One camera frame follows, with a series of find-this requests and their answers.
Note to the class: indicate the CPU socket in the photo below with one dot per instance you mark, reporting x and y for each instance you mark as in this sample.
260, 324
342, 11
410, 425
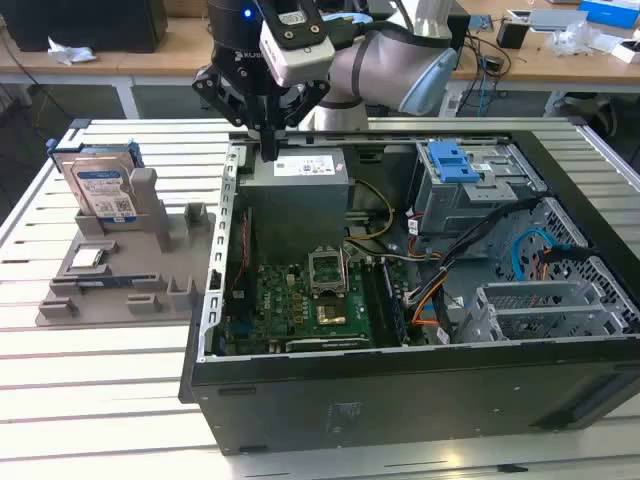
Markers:
331, 312

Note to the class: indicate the crumpled white paper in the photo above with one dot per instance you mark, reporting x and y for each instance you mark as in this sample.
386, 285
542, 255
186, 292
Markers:
70, 52

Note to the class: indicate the white power strip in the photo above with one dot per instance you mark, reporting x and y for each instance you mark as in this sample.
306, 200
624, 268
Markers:
451, 105

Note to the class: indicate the grey flat device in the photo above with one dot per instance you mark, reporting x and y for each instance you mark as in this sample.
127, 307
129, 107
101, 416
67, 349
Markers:
550, 17

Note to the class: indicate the metal disk bay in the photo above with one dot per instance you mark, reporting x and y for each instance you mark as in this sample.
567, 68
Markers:
530, 310

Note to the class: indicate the clear plastic bag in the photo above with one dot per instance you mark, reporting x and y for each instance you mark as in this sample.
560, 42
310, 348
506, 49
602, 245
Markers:
572, 40

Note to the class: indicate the green motherboard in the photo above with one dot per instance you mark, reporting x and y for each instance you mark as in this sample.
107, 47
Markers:
280, 305

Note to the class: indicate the blue drive latch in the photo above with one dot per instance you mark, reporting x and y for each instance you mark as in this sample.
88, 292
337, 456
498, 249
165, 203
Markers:
452, 162

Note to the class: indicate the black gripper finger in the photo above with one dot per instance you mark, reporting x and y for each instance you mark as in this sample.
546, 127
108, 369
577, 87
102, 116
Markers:
310, 97
215, 87

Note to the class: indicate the blue box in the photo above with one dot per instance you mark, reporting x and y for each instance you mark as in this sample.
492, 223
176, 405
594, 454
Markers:
610, 11

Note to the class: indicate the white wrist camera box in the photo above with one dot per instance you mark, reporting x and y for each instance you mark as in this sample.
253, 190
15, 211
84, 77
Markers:
300, 47

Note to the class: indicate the black graphics card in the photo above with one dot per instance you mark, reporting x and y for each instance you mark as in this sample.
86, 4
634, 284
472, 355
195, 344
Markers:
325, 344

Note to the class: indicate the black office chair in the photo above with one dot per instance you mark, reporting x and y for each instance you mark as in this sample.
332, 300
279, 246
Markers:
590, 112

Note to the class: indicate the silver CPU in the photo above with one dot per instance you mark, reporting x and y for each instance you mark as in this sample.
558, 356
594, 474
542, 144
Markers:
87, 258

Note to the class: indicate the grey power supply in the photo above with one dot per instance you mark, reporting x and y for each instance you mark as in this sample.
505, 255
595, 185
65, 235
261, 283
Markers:
295, 215

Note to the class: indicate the installed RAM stick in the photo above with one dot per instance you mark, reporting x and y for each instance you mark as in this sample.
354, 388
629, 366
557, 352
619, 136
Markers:
395, 305

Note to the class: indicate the grey parts rack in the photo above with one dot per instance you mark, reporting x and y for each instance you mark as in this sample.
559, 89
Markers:
130, 265

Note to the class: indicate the hard disk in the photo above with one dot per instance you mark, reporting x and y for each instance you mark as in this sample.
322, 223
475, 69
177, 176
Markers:
102, 187

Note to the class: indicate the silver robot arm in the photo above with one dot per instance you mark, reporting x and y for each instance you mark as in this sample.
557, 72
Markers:
385, 60

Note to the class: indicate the black computer tower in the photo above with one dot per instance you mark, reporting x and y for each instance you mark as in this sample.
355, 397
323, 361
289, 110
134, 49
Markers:
460, 30

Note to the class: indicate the black RAM slot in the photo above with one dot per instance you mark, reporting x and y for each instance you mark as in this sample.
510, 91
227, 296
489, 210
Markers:
374, 305

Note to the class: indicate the metal drive cage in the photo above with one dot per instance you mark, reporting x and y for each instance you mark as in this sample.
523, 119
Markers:
450, 205

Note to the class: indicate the black PC case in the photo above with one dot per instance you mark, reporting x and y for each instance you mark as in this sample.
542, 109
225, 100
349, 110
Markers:
400, 400

